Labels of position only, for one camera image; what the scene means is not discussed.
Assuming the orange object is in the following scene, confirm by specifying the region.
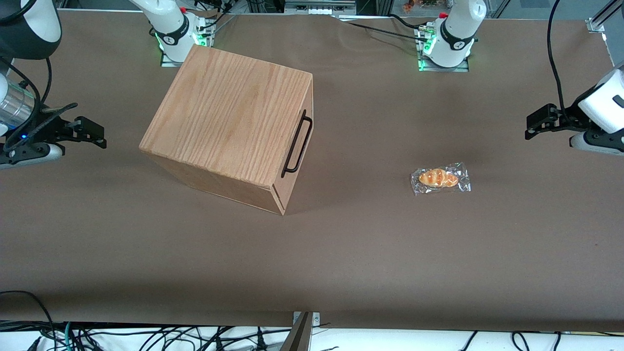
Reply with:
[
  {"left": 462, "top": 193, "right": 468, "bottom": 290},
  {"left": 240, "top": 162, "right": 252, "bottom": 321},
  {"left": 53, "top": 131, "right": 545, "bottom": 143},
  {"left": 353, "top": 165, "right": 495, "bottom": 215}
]
[{"left": 402, "top": 0, "right": 439, "bottom": 13}]

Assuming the grey electronic device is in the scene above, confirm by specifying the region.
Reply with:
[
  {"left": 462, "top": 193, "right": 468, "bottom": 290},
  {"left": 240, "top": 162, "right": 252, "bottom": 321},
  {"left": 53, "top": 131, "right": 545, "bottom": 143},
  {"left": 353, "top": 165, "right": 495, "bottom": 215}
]
[{"left": 284, "top": 0, "right": 357, "bottom": 15}]

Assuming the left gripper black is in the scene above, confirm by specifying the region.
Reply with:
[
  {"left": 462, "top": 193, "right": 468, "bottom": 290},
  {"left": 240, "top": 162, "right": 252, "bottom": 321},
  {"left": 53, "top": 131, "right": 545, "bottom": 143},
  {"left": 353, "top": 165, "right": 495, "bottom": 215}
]
[{"left": 525, "top": 104, "right": 591, "bottom": 141}]

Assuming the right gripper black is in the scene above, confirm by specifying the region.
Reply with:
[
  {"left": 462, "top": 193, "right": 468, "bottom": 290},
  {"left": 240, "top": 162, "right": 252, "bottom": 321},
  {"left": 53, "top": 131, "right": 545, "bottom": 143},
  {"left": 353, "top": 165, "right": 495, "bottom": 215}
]
[{"left": 34, "top": 113, "right": 107, "bottom": 149}]

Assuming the bread roll in clear wrapper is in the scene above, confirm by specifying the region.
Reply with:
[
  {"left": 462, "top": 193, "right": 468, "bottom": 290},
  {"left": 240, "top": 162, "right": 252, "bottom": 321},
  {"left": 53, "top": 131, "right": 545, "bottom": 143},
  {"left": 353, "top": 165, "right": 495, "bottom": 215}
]
[{"left": 410, "top": 162, "right": 472, "bottom": 196}]

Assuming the long black cable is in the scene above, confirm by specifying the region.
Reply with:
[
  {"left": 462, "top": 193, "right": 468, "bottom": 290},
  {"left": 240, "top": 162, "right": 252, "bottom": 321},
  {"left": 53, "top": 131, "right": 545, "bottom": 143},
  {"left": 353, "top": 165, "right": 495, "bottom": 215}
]
[{"left": 338, "top": 19, "right": 429, "bottom": 42}]

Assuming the dark metal mounting bar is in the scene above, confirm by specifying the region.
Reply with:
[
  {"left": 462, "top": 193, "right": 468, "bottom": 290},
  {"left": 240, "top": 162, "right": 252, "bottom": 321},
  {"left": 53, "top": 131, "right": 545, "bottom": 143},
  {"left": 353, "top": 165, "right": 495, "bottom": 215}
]
[{"left": 279, "top": 312, "right": 313, "bottom": 351}]

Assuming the aluminium frame profile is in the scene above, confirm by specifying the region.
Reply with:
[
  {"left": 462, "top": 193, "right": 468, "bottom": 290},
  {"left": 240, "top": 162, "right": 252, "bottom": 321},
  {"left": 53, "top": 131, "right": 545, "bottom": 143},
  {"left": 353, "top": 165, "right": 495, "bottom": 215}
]
[{"left": 586, "top": 0, "right": 624, "bottom": 34}]

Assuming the looped black cable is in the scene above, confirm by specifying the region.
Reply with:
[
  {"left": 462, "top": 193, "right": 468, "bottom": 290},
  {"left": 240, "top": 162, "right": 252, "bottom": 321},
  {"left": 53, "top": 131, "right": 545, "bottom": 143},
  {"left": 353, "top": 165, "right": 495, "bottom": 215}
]
[{"left": 0, "top": 291, "right": 55, "bottom": 338}]

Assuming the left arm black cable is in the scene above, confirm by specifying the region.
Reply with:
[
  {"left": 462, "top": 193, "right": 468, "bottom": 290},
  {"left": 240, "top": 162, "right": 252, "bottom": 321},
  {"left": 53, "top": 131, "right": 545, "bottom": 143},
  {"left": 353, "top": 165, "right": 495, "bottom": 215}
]
[{"left": 546, "top": 0, "right": 567, "bottom": 115}]

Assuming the short black cable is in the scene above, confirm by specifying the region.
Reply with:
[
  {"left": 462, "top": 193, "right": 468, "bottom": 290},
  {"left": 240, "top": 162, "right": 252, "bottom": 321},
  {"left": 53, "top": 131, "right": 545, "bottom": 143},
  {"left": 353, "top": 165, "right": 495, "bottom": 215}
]
[{"left": 388, "top": 14, "right": 427, "bottom": 31}]

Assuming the oak wooden drawer cabinet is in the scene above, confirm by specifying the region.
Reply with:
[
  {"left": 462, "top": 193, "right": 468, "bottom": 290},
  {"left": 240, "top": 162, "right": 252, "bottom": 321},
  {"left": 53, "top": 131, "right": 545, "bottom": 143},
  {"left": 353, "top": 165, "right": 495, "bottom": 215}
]
[{"left": 139, "top": 44, "right": 314, "bottom": 216}]

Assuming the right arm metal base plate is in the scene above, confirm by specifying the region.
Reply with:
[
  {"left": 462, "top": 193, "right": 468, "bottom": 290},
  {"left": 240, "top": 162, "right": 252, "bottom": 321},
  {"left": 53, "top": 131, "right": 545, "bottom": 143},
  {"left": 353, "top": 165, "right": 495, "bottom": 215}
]
[{"left": 160, "top": 19, "right": 216, "bottom": 67}]

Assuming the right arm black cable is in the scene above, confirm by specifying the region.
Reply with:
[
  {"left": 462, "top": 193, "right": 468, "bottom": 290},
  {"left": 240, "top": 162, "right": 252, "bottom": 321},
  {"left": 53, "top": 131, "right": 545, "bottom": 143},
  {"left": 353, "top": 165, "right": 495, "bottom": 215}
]
[
  {"left": 5, "top": 58, "right": 42, "bottom": 115},
  {"left": 40, "top": 58, "right": 53, "bottom": 105}
]

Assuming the brown paper table cover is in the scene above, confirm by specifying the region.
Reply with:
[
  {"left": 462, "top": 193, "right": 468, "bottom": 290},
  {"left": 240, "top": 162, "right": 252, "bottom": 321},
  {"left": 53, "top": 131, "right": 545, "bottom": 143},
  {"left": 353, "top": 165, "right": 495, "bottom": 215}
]
[{"left": 0, "top": 10, "right": 624, "bottom": 333}]

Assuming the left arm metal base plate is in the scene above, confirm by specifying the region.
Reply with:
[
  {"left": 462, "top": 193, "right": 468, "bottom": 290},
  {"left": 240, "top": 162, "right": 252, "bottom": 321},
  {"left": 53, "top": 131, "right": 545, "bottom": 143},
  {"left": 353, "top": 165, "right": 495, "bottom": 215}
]
[{"left": 416, "top": 25, "right": 470, "bottom": 73}]

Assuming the black metal drawer handle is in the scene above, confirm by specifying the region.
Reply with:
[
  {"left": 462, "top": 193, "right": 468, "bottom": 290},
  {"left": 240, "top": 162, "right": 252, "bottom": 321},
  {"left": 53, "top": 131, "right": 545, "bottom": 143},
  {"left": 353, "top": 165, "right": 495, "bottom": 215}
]
[{"left": 281, "top": 110, "right": 313, "bottom": 178}]

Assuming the left wrist camera white housing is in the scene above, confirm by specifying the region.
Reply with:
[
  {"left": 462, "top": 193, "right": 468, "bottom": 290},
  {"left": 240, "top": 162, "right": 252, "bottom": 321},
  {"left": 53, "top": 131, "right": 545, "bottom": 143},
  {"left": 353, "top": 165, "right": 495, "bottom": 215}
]
[{"left": 569, "top": 130, "right": 624, "bottom": 156}]

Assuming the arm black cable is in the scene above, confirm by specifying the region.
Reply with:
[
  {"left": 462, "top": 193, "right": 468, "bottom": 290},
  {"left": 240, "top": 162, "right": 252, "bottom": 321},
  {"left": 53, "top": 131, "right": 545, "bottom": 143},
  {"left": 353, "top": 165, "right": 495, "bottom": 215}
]
[
  {"left": 5, "top": 58, "right": 42, "bottom": 115},
  {"left": 40, "top": 58, "right": 53, "bottom": 105},
  {"left": 546, "top": 0, "right": 567, "bottom": 115}
]

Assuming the light wooden cabinet door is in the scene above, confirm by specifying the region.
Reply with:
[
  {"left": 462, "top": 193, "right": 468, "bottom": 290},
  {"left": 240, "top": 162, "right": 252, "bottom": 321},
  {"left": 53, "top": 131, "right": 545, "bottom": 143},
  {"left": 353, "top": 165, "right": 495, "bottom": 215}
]
[{"left": 272, "top": 73, "right": 314, "bottom": 196}]

